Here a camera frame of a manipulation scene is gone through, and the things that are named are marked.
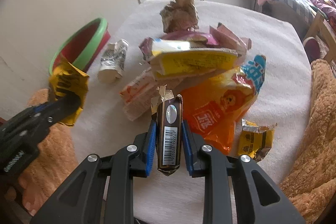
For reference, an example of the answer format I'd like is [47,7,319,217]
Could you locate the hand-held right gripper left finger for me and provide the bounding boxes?
[30,119,158,224]

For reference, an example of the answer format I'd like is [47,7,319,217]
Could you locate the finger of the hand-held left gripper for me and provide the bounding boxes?
[31,95,82,135]
[12,102,53,121]

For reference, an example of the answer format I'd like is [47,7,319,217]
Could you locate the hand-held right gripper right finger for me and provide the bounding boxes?
[182,120,306,224]

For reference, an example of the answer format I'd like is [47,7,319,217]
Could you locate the dark brown cigarette pack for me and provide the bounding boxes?
[151,86,183,177]

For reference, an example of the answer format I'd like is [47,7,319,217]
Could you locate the gold foil wrapper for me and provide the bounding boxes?
[48,55,90,126]

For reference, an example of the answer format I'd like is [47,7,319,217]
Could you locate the red basin with green rim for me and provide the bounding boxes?
[49,17,112,76]

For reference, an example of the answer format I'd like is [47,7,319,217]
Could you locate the yellow cardboard box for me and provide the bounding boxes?
[146,39,238,80]

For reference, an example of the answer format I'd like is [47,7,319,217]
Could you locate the pink plastic wrapper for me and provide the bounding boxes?
[138,30,219,62]

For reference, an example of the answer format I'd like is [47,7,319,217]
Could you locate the orange snack bag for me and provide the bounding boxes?
[180,54,266,156]

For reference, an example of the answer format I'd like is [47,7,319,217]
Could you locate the orange and white cardboard box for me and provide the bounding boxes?
[119,68,181,122]

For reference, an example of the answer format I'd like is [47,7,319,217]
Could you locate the crumpled white paper cup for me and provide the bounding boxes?
[97,39,129,83]

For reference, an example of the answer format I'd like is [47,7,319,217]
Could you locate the small yellow torn wrapper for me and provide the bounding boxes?
[238,119,277,161]

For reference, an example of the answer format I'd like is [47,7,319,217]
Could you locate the pink cardboard box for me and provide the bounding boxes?
[209,22,252,56]

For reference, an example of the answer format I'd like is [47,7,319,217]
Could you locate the orange plush blanket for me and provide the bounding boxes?
[5,59,336,224]

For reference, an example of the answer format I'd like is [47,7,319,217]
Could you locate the white fleece blanket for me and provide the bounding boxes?
[71,0,313,224]

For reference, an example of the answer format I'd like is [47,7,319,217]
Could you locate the crumpled brown paper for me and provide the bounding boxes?
[160,0,199,33]

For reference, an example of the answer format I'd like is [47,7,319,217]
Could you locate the wooden chair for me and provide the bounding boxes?
[302,10,336,63]

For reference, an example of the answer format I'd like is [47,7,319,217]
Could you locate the pink cloth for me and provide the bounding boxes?
[307,0,336,20]

